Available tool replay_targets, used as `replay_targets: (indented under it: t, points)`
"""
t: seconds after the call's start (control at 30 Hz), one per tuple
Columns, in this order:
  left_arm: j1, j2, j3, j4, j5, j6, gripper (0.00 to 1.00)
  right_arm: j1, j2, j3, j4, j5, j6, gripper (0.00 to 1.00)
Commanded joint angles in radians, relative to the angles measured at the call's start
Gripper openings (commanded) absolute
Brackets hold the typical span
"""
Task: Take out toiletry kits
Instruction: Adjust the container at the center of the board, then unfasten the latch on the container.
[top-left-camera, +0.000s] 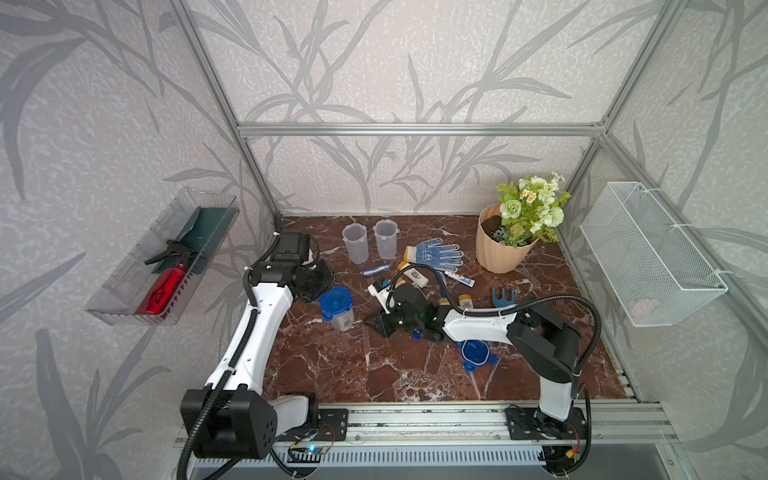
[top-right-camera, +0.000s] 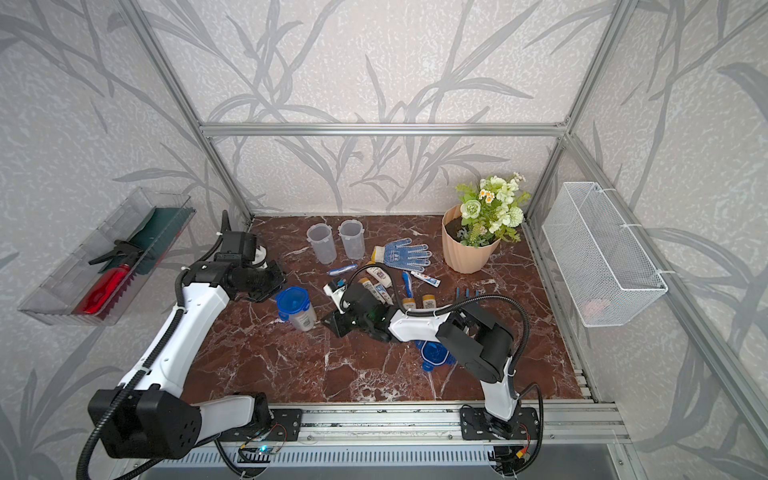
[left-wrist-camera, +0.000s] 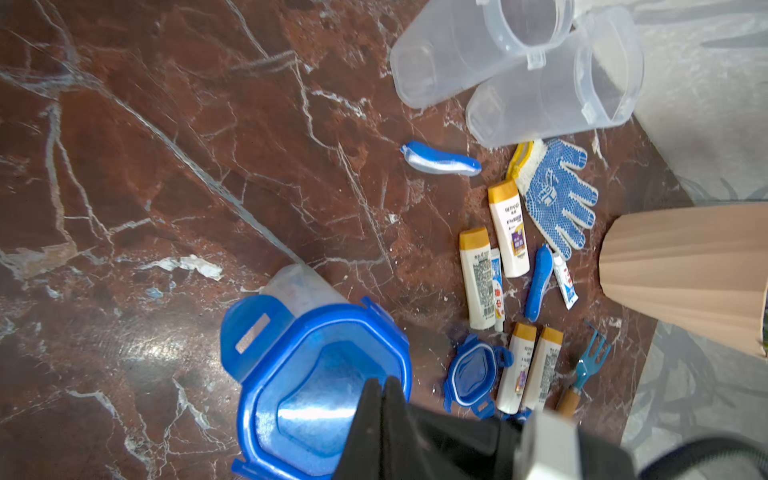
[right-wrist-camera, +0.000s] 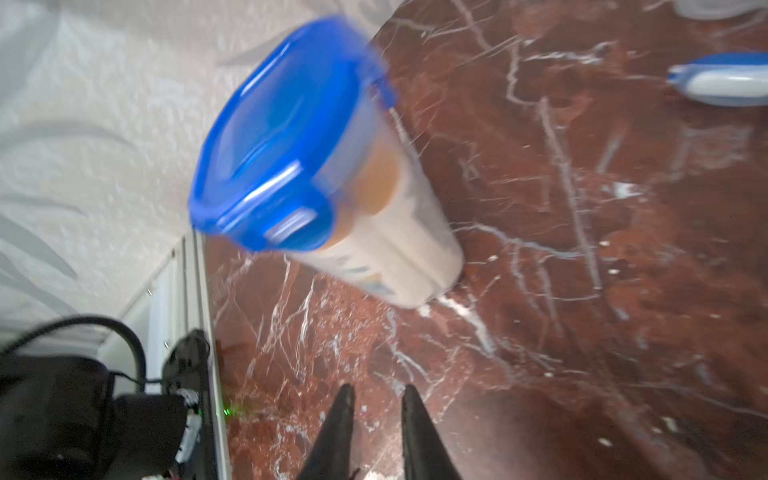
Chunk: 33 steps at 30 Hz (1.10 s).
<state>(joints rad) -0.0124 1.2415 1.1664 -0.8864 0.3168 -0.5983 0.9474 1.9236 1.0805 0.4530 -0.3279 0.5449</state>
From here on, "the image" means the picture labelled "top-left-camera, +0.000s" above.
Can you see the green white artificial flowers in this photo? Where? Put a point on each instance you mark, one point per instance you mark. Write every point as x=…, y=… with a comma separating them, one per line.
x=531, y=209

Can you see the small white toothpaste tube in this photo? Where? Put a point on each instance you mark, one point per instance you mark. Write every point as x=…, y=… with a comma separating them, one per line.
x=469, y=282

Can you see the aluminium frame post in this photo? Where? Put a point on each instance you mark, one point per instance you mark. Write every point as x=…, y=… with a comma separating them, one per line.
x=194, y=40

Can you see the red spray bottle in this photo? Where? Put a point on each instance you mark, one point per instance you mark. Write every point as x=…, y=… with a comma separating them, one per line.
x=165, y=286

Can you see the beige ribbed flower pot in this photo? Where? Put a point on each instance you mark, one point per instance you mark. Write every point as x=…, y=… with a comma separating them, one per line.
x=493, y=256

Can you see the blue dotted work glove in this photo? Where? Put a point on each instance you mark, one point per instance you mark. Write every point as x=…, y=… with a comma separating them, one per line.
x=436, y=254

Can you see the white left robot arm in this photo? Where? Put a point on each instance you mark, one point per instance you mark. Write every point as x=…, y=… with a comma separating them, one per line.
x=229, y=417

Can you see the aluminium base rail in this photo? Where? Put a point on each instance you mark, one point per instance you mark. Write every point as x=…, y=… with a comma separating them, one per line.
x=606, y=433

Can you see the clear container blue lid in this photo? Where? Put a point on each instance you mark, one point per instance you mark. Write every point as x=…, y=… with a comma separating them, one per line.
x=337, y=308
x=386, y=234
x=355, y=238

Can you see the clear container blue lid front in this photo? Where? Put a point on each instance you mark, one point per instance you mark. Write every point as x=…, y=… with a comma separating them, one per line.
x=337, y=308

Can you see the blue garden fork wooden handle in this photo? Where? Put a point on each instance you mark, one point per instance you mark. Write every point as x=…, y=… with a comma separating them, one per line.
x=503, y=298

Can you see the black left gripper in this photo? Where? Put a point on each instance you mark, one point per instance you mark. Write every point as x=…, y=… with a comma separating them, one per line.
x=328, y=281

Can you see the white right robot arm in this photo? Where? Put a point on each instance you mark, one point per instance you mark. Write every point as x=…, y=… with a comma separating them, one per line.
x=550, y=344

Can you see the white wire mesh basket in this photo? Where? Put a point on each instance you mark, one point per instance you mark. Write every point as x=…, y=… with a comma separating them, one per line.
x=657, y=273

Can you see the clear plastic wall tray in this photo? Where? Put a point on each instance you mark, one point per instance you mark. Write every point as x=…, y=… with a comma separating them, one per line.
x=118, y=299

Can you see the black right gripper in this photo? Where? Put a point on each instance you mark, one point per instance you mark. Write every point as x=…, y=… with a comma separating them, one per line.
x=381, y=326

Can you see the green mat in tray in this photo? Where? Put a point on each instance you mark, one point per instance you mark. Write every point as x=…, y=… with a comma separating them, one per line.
x=203, y=231

